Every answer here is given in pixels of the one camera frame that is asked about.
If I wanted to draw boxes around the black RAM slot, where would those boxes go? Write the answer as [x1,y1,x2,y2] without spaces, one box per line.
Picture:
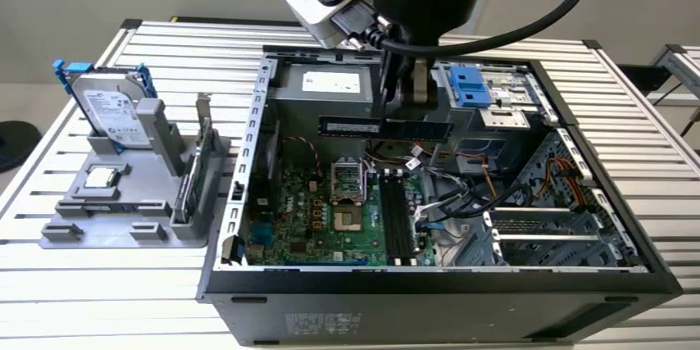
[399,170,418,266]
[392,170,411,266]
[380,170,399,266]
[387,170,406,266]

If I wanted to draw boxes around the blue drive bay latch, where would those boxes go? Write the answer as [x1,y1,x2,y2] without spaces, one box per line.
[448,65,490,107]

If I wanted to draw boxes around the tall grey drive cage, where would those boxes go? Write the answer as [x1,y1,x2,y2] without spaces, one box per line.
[431,63,551,177]

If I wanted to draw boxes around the grey power supply unit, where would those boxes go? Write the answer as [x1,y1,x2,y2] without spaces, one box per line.
[266,65,384,162]

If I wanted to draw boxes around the thin metal locking lever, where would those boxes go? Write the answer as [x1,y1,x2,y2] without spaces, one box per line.
[360,157,372,205]

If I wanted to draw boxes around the silver socket cover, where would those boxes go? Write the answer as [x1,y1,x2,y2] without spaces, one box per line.
[331,156,367,203]

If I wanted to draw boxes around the metal slat side table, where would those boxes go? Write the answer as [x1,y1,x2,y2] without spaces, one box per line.
[647,43,700,106]

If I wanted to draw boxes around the CPU socket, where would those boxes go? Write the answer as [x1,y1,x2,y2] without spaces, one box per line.
[331,202,368,234]

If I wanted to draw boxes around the green motherboard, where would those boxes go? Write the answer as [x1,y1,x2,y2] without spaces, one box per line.
[243,136,439,267]

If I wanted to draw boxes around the low silver disk bay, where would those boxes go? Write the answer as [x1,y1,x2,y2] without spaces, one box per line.
[454,206,642,268]

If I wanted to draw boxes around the hard disk in blue carrier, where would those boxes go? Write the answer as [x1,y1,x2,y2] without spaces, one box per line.
[52,61,160,151]

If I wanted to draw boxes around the green graphics card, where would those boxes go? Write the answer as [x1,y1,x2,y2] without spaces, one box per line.
[174,92,216,224]

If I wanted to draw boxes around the blue expansion slot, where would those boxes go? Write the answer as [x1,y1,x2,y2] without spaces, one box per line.
[283,258,368,266]

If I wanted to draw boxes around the grey parts rack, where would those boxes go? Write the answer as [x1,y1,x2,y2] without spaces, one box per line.
[36,98,231,251]

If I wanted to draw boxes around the silver CPU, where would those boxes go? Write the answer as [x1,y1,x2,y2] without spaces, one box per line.
[82,167,120,189]

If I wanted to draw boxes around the black PC case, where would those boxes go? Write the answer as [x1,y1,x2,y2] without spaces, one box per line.
[195,43,686,347]

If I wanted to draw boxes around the white case label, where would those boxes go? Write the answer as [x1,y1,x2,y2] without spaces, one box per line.
[283,311,363,338]

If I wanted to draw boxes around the black round floor object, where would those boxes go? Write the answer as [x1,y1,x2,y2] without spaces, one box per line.
[0,120,44,174]

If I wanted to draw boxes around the thick black cable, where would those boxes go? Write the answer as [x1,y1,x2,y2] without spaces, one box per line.
[332,0,607,58]

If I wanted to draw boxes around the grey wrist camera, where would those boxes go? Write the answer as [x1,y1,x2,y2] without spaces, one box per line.
[283,0,384,50]

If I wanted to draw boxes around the grey wires with white tags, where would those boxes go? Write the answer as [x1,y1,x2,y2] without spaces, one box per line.
[363,143,439,175]

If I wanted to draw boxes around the red black twisted wire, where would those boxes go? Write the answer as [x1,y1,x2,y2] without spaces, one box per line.
[280,134,326,175]

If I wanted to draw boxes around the black cable bundle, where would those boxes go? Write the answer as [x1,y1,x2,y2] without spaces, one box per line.
[423,175,530,228]

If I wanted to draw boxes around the orange yellow wire bundle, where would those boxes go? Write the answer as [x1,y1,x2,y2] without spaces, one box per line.
[546,156,588,208]

